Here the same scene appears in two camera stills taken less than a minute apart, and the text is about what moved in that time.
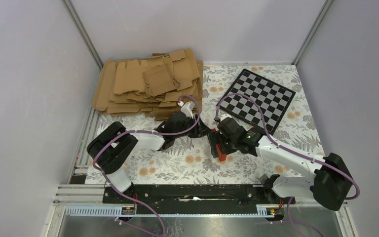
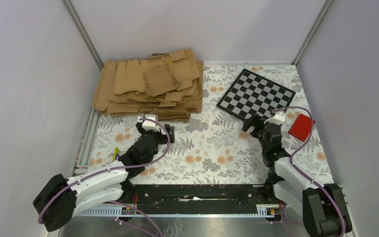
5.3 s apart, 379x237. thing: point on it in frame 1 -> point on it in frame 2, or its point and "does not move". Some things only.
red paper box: x=222 y=157 -> x=301 y=127
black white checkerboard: x=273 y=98 does not move
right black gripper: x=216 y=138 -> x=256 y=120
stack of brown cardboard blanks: x=155 y=86 does not move
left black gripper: x=200 y=130 -> x=163 y=138
